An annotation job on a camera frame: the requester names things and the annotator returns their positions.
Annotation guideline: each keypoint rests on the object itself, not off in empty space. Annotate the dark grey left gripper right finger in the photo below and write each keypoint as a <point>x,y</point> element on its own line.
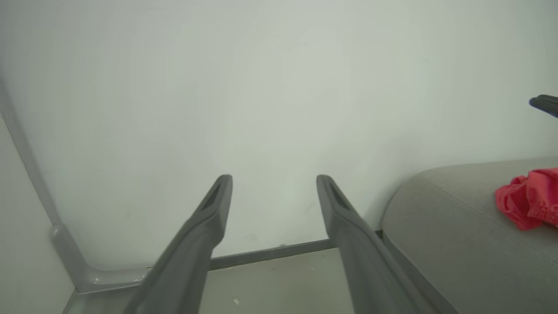
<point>366,270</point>

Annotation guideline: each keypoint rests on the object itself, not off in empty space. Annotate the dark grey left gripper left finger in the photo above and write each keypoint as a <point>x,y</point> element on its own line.
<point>183,261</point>

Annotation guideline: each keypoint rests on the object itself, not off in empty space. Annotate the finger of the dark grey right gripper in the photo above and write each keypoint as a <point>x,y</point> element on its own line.
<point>547,104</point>

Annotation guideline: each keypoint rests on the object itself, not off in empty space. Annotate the pink-red garment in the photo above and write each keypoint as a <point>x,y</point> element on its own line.
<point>532,196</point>

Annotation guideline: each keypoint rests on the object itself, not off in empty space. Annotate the grey fabric sofa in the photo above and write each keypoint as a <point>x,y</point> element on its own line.
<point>457,244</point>

